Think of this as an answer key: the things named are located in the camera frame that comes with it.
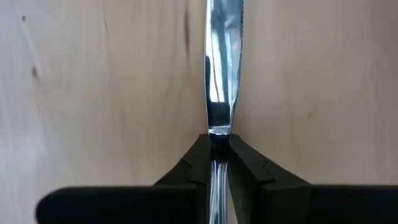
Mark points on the silver table knife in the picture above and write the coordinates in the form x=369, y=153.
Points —
x=222, y=62

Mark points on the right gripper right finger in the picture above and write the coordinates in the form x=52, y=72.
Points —
x=311, y=205

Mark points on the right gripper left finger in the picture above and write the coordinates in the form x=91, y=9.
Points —
x=124, y=205

